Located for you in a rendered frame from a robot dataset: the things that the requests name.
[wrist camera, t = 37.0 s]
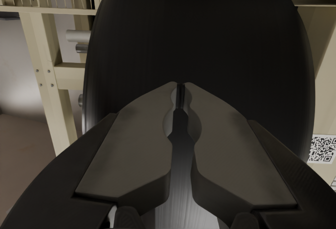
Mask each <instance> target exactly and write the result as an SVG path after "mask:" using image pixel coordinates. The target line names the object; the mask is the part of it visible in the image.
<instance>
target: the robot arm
mask: <svg viewBox="0 0 336 229"><path fill-rule="evenodd" d="M179 100H180V108H181V109H183V110H184V111H185V112H186V113H187V115H188V124H187V133H188V134H189V135H190V136H191V137H192V139H193V140H194V142H195V145H194V150H193V157H192V164H191V171H190V180H191V190H192V197H193V199H194V201H195V202H196V203H197V204H198V205H199V206H200V207H202V208H204V209H205V210H207V211H208V212H210V213H211V214H213V215H214V216H216V217H217V221H218V225H219V229H336V192H335V191H334V190H333V189H332V188H331V187H330V186H329V185H328V184H327V183H326V182H325V181H324V180H323V179H322V178H321V177H320V176H319V175H318V174H317V173H316V172H315V171H314V170H313V169H312V168H311V167H310V166H308V165H307V164H306V163H305V162H304V161H303V160H301V159H300V158H299V157H298V156H297V155H296V154H294V153H293V152H292V151H291V150H290V149H289V148H287V147H286V146H285V145H284V144H283V143H281V142H280V141H279V140H278V139H277V138H276V137H274V136H273V135H272V134H271V133H270V132H269V131H267V130H266V129H265V128H264V127H263V126H261V125H260V124H259V123H258V122H257V121H256V120H247V119H246V118H245V117H244V116H243V115H242V114H241V113H239V112H238V111H237V110H236V109H235V108H233V107H232V106H231V105H229V104H228V103H226V102H225V101H223V100H222V99H220V98H218V97H216V96H215V95H213V94H211V93H209V92H207V91H206V90H204V89H202V88H200V87H198V86H197V85H195V84H193V83H191V82H186V83H181V84H180V83H176V82H174V81H171V82H169V83H167V84H164V85H162V86H160V87H158V88H156V89H154V90H152V91H150V92H148V93H146V94H144V95H142V96H140V97H138V98H137V99H135V100H133V101H132V102H131V103H129V104H128V105H126V106H125V107H124V108H122V109H121V110H120V111H119V112H118V113H109V114H108V115H107V116H106V117H104V118H103V119H102V120H101V121H99V122H98V123H97V124H96V125H94V126H93V127H92V128H91V129H90V130H88V131H87V132H86V133H85V134H83V135H82V136H81V137H80V138H78V139H77V140H76V141H75V142H74V143H72V144H71V145H70V146H69V147H67V148H66V149H65V150H64V151H62V152H61V153H60V154H59V155H58V156H57V157H56V158H54V159H53V160H52V161H51V162H50V163H49V164H48V165H47V166H46V167H45V168H44V169H43V170H42V171H41V172H40V173H39V174H38V175H37V176H36V178H35V179H34V180H33V181H32V182H31V183H30V185H29V186H28V187H27V188H26V189H25V191H24V192H23V193H22V195H21V196H20V197H19V199H18V200H17V201H16V203H15V204H14V206H13V207H12V209H11V210H10V212H9V213H8V215H7V216H6V218H5V220H4V221H3V223H2V224H1V226H0V229H146V228H145V226H144V224H143V222H142V220H141V218H140V216H142V215H143V214H145V213H147V212H149V211H151V210H152V209H154V208H156V207H158V206H160V205H162V204H163V203H165V202H166V201H167V199H168V198H169V195H170V181H171V166H172V151H173V145H172V143H171V142H170V140H169V139H168V138H167V137H168V135H169V134H170V133H171V132H172V129H173V112H174V110H175V109H178V105H179Z"/></svg>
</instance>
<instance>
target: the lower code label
mask: <svg viewBox="0 0 336 229"><path fill-rule="evenodd" d="M335 156H336V135H325V134H313V135H312V141H311V147H310V152H309V156H308V160H307V163H316V164H332V162H333V160H334V158H335Z"/></svg>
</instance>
